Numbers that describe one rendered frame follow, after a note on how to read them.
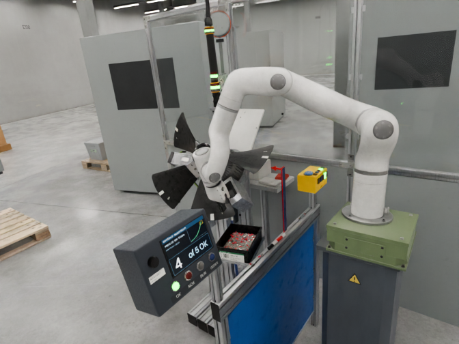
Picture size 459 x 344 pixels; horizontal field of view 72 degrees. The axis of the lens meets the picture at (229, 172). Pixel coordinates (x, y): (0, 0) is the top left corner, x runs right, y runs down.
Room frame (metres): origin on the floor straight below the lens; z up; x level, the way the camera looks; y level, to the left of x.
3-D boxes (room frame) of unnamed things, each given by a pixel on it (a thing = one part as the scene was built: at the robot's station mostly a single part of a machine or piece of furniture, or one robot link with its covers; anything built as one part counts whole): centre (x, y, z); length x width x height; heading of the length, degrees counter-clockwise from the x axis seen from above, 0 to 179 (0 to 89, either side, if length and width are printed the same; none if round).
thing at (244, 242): (1.29, -0.01, 0.83); 0.19 x 0.14 x 0.04; 157
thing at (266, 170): (2.12, -0.19, 0.92); 0.17 x 0.16 x 0.11; 141
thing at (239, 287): (1.25, -0.19, 0.82); 0.90 x 0.04 x 0.08; 141
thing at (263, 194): (2.05, -0.23, 0.42); 0.04 x 0.04 x 0.83; 51
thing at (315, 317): (1.58, -0.46, 0.39); 0.04 x 0.04 x 0.78; 51
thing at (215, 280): (0.92, 0.09, 0.96); 0.03 x 0.03 x 0.20; 51
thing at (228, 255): (1.30, -0.01, 0.85); 0.22 x 0.17 x 0.07; 157
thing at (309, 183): (1.56, -0.44, 1.02); 0.16 x 0.10 x 0.11; 141
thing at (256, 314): (1.25, -0.19, 0.45); 0.82 x 0.02 x 0.66; 141
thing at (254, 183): (2.05, -0.23, 0.85); 0.36 x 0.24 x 0.03; 51
